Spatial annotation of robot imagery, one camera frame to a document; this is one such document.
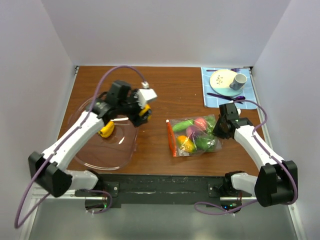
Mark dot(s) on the clear zip top bag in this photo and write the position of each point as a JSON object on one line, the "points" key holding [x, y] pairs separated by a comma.
{"points": [[173, 135]]}

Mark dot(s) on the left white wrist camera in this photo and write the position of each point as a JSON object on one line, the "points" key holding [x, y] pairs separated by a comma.
{"points": [[146, 96]]}

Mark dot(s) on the purple spoon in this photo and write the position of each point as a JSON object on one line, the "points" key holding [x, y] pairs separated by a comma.
{"points": [[238, 98]]}

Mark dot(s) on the grey white mug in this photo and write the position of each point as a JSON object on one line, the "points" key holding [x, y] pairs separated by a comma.
{"points": [[238, 82]]}

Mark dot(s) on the orange fake fruit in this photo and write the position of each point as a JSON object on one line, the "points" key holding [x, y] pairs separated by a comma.
{"points": [[185, 144]]}

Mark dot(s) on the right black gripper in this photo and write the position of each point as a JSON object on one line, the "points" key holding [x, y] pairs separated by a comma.
{"points": [[216, 131]]}

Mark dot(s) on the yellow fake lemon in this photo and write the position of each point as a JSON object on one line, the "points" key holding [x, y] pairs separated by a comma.
{"points": [[145, 110]]}

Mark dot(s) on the purple fake onion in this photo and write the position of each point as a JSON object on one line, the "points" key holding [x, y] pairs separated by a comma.
{"points": [[192, 131]]}

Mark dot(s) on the cream floral plate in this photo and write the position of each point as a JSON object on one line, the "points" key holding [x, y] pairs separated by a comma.
{"points": [[220, 82]]}

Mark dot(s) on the clear plastic bowl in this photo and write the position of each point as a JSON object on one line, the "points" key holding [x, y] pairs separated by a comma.
{"points": [[113, 152]]}

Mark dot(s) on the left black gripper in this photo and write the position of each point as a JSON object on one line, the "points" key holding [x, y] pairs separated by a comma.
{"points": [[135, 119]]}

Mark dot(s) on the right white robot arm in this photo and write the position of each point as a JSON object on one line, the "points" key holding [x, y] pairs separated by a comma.
{"points": [[277, 180]]}

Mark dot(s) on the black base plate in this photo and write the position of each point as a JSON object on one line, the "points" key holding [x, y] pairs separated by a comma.
{"points": [[166, 189]]}

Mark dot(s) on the pink fake peach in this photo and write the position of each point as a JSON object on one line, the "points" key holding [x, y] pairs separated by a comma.
{"points": [[200, 123]]}

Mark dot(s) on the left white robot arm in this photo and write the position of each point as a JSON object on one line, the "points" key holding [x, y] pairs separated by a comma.
{"points": [[49, 168]]}

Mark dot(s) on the green fake pepper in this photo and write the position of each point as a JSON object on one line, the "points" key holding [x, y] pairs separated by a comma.
{"points": [[206, 143]]}

